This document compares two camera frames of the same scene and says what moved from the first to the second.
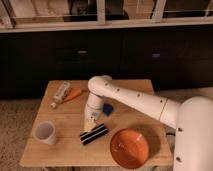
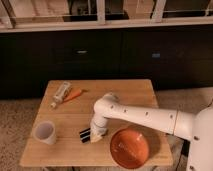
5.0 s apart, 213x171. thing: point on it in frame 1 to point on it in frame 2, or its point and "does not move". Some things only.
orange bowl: [129, 148] does not move
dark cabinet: [172, 57] does not move
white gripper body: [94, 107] to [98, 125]
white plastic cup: [44, 131] does not move
